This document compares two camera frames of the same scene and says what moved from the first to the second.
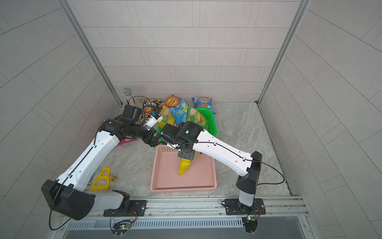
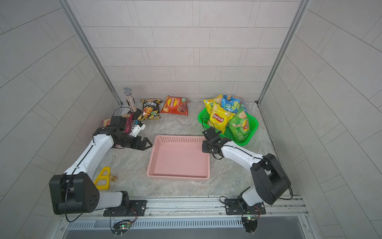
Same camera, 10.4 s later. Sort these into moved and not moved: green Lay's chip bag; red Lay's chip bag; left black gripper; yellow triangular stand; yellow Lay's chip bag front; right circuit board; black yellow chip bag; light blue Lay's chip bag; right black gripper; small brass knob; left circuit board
Moved: right black gripper; yellow Lay's chip bag front; left black gripper; light blue Lay's chip bag; green Lay's chip bag
Not moved: right circuit board; small brass knob; left circuit board; yellow triangular stand; black yellow chip bag; red Lay's chip bag
